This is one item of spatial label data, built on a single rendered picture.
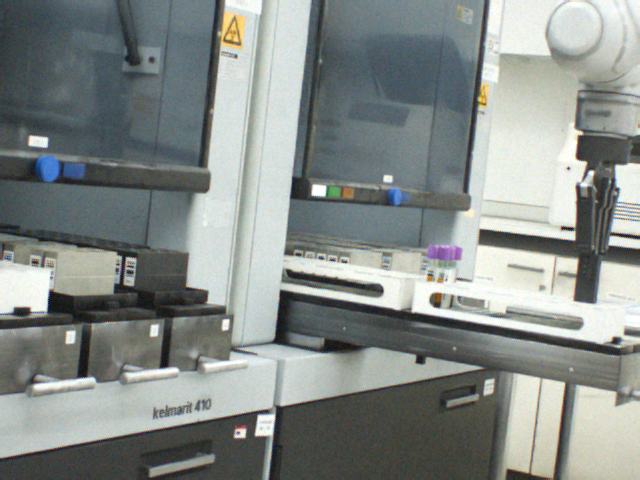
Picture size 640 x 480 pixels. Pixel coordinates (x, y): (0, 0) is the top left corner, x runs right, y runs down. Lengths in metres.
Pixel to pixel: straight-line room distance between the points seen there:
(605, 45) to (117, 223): 0.73
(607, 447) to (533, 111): 1.42
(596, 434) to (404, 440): 2.11
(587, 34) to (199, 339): 0.62
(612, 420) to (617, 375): 2.51
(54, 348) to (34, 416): 0.08
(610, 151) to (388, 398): 0.61
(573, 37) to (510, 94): 3.47
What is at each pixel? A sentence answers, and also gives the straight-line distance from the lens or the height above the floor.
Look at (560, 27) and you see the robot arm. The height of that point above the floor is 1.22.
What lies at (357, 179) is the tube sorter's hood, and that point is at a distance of 2.15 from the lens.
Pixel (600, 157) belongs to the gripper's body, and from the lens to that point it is 1.84.
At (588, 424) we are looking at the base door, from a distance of 4.34.
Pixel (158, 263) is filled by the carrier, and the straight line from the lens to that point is 1.73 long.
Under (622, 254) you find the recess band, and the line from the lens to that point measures 4.32.
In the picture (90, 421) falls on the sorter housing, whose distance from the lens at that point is 1.56.
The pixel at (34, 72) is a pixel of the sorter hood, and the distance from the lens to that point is 1.53.
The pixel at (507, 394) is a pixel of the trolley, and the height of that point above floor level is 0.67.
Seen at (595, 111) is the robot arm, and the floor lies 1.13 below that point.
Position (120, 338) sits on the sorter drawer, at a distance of 1.57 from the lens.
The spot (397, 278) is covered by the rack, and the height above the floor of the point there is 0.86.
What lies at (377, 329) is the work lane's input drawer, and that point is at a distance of 1.95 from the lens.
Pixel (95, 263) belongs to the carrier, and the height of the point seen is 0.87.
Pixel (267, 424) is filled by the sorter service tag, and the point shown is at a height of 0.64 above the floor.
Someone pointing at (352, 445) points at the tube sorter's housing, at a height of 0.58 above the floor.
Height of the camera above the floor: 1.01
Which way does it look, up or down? 3 degrees down
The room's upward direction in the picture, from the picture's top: 6 degrees clockwise
